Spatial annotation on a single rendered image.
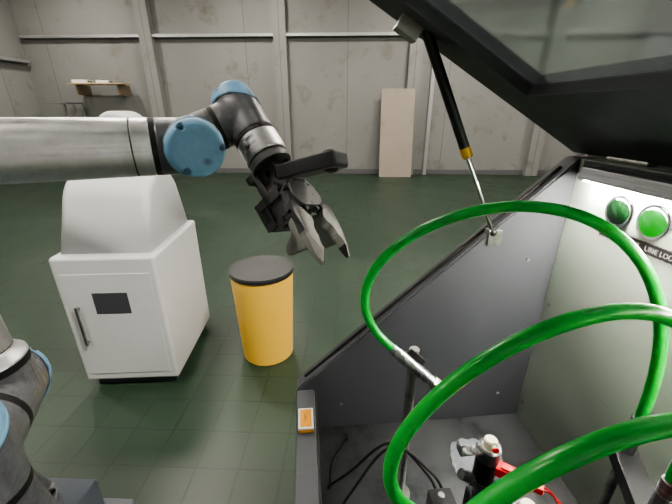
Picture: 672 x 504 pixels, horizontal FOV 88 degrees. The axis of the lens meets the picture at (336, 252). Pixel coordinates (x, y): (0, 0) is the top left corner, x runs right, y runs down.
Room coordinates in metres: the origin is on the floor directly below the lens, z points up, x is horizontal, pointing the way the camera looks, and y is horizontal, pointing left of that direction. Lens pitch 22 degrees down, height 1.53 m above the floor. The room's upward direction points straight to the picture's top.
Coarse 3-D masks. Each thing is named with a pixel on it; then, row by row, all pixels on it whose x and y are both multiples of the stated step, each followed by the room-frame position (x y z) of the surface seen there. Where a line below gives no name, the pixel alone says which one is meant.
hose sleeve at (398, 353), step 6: (396, 348) 0.44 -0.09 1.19; (396, 354) 0.44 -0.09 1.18; (402, 354) 0.44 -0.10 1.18; (408, 354) 0.44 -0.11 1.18; (402, 360) 0.43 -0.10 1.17; (408, 360) 0.43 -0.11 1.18; (414, 360) 0.43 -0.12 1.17; (408, 366) 0.43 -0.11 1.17; (414, 366) 0.43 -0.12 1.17; (420, 366) 0.43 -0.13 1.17; (414, 372) 0.43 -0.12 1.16; (420, 372) 0.42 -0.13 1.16; (426, 372) 0.43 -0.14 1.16; (420, 378) 0.42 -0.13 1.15; (426, 378) 0.42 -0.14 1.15; (432, 378) 0.42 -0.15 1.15
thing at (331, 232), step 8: (312, 216) 0.58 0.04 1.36; (320, 216) 0.56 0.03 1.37; (328, 216) 0.57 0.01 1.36; (320, 224) 0.56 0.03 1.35; (328, 224) 0.56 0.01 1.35; (336, 224) 0.57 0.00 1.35; (320, 232) 0.57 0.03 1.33; (328, 232) 0.56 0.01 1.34; (336, 232) 0.55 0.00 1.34; (320, 240) 0.57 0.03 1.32; (328, 240) 0.57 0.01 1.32; (336, 240) 0.55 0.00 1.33; (344, 240) 0.55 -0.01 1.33; (344, 248) 0.54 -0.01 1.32
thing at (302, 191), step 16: (256, 160) 0.58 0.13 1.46; (272, 160) 0.59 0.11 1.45; (288, 160) 0.62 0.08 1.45; (256, 176) 0.60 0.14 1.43; (272, 176) 0.58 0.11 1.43; (272, 192) 0.55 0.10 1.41; (304, 192) 0.56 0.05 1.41; (256, 208) 0.56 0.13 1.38; (272, 208) 0.55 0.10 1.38; (304, 208) 0.54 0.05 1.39; (272, 224) 0.54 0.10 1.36; (288, 224) 0.57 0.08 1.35
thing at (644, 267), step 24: (456, 216) 0.42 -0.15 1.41; (576, 216) 0.38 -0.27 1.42; (408, 240) 0.44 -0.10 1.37; (624, 240) 0.36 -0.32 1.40; (384, 264) 0.45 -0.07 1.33; (648, 264) 0.35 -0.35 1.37; (648, 288) 0.35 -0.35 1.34; (384, 336) 0.45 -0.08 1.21; (648, 384) 0.34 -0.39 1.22; (648, 408) 0.33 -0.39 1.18
